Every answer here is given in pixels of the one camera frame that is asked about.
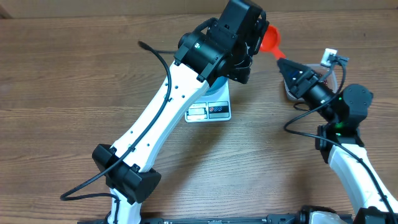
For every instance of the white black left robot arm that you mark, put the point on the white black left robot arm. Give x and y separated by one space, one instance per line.
218 48

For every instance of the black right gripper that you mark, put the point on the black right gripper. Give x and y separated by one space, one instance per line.
306 80

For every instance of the blue metal bowl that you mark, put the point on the blue metal bowl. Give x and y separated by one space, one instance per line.
219 83

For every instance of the orange scoop with blue handle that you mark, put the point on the orange scoop with blue handle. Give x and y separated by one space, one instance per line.
270 43

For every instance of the clear plastic container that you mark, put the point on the clear plastic container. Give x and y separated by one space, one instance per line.
330 81

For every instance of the white digital kitchen scale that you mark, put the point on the white digital kitchen scale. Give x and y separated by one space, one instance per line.
214 106

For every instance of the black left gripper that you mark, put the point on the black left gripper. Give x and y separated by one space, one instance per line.
240 73

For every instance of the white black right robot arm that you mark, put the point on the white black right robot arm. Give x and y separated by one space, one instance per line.
339 139

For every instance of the red beans in container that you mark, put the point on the red beans in container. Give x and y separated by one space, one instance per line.
323 80

